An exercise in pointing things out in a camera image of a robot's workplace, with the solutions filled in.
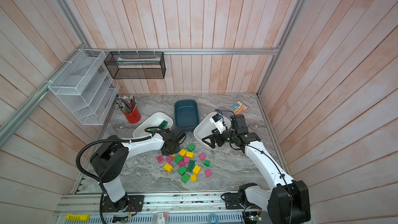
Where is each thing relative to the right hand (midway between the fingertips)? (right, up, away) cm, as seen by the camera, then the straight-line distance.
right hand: (209, 135), depth 80 cm
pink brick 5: (-15, -17, +6) cm, 24 cm away
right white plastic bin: (-2, +2, +20) cm, 20 cm away
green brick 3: (-17, -15, +6) cm, 23 cm away
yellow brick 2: (-11, -13, +8) cm, 19 cm away
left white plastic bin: (-35, +6, +21) cm, 41 cm away
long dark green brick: (-28, +3, +21) cm, 35 cm away
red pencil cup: (-47, +8, +19) cm, 52 cm away
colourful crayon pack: (+24, +15, +31) cm, 42 cm away
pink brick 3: (-1, -21, +2) cm, 21 cm away
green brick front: (-13, -23, +2) cm, 27 cm away
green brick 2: (-10, -9, +11) cm, 18 cm away
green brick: (-15, -20, +2) cm, 25 cm away
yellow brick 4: (-7, -19, +2) cm, 20 cm away
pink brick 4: (-22, -15, +6) cm, 27 cm away
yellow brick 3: (-22, -18, +3) cm, 29 cm away
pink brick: (-3, -14, +8) cm, 16 cm away
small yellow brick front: (-8, -23, 0) cm, 24 cm away
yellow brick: (-15, -11, +7) cm, 20 cm away
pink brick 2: (-28, -15, +8) cm, 33 cm away
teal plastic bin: (-14, +10, +28) cm, 33 cm away
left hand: (-20, -12, +10) cm, 25 cm away
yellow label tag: (-61, -35, -11) cm, 71 cm away
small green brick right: (-1, -17, +5) cm, 18 cm away
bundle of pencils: (-51, +17, +17) cm, 56 cm away
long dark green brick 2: (-10, -18, +5) cm, 21 cm away
